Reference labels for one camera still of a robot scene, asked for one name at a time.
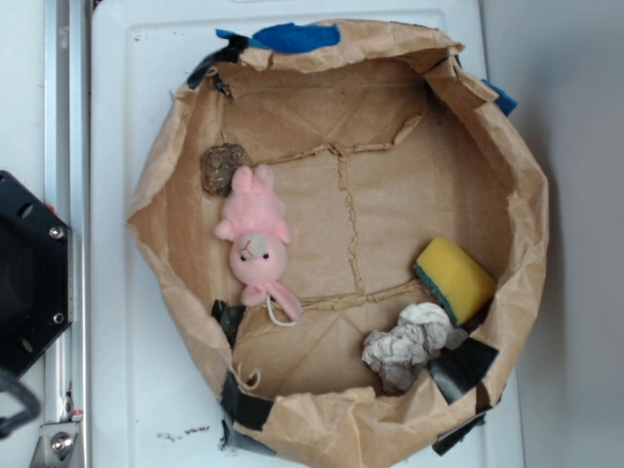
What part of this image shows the pink plush bunny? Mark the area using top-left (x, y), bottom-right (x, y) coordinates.
top-left (214, 164), bottom-right (302, 327)

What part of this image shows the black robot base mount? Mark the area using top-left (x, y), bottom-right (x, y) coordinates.
top-left (0, 171), bottom-right (70, 376)

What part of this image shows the yellow green sponge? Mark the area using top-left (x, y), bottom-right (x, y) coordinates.
top-left (413, 237), bottom-right (497, 327)

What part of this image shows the blue cloth under bag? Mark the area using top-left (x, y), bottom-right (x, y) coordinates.
top-left (215, 22), bottom-right (518, 116)

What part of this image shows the aluminium rail frame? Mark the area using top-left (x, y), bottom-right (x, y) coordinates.
top-left (44, 1), bottom-right (95, 467)

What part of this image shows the crumpled white paper ball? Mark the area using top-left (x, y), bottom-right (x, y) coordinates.
top-left (362, 302), bottom-right (468, 395)

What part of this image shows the grey braided cable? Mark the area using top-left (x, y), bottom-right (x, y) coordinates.
top-left (0, 370), bottom-right (42, 439)

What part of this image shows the brown paper bag tray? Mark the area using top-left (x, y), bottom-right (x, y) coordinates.
top-left (128, 20), bottom-right (549, 467)

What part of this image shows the metal corner bracket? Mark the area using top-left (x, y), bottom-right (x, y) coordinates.
top-left (29, 421), bottom-right (80, 468)

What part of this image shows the brown rock-like lump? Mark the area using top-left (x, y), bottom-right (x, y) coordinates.
top-left (200, 143), bottom-right (247, 196)

